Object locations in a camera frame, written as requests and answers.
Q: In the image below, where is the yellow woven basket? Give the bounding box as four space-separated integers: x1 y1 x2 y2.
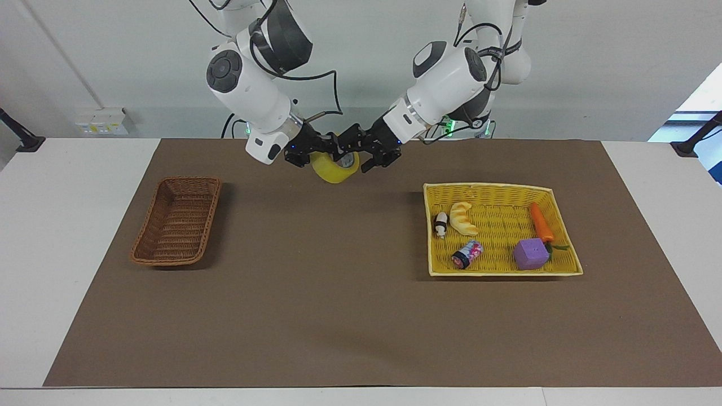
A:
422 182 584 277

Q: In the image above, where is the white wall socket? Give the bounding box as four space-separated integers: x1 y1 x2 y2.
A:
74 108 130 136

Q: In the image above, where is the purple cube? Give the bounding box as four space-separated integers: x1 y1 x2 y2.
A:
513 237 551 271

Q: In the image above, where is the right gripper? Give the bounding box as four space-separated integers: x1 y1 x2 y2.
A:
284 120 346 169

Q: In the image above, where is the toy carrot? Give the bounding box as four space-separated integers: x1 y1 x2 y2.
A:
529 201 571 252

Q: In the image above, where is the small printed can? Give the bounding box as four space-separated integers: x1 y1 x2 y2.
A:
451 239 485 271

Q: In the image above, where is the black cable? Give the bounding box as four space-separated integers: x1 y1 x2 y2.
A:
248 0 344 123
454 21 515 92
220 112 249 140
420 120 498 145

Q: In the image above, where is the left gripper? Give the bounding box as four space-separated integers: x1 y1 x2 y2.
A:
336 119 403 174

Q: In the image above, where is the black stand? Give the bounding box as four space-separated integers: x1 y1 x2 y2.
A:
0 107 46 153
670 110 722 158

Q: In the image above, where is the brown wicker basket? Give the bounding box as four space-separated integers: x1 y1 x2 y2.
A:
130 176 223 267

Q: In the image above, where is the toy croissant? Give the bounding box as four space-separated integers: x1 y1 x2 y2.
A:
449 201 480 237

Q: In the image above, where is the yellow tape roll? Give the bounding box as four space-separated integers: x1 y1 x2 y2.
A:
310 148 361 185

